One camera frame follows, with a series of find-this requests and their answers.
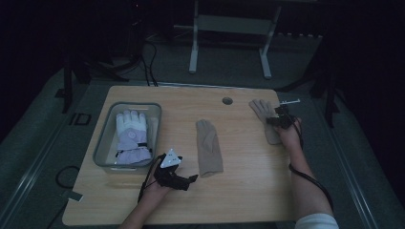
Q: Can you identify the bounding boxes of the beige knit glove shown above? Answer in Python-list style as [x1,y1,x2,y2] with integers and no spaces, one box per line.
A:
[248,98,283,146]
[195,118,224,178]

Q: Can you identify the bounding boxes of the lavender ski glove white patch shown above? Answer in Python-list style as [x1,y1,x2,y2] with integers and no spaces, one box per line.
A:
[115,109,153,167]

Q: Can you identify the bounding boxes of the white metal desk frame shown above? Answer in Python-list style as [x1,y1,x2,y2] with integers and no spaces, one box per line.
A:
[173,0,319,80]

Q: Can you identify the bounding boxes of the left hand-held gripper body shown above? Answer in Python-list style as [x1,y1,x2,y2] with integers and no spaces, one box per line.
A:
[153,148,189,192]

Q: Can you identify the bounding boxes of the person's left hand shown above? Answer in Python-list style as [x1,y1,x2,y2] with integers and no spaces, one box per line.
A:
[141,180,175,208]

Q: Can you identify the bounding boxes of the black hanging cables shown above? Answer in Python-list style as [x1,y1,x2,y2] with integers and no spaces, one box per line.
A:
[140,40,160,88]

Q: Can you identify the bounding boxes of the white sleeve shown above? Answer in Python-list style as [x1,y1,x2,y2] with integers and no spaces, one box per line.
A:
[294,213,340,229]

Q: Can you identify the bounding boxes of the grey plastic bin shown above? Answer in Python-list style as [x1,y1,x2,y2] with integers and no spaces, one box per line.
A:
[93,101,162,175]

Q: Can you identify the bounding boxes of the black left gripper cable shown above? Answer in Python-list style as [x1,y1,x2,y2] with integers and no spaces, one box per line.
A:
[137,154,167,204]

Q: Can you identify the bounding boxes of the black tripod stand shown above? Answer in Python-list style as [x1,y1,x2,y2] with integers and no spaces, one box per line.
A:
[60,53,142,115]
[276,56,341,129]

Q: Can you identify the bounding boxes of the person's right hand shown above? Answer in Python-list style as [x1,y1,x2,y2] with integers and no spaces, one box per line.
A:
[274,117,304,152]

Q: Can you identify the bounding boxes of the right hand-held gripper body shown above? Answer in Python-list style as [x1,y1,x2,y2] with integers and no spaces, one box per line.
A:
[278,98,302,130]

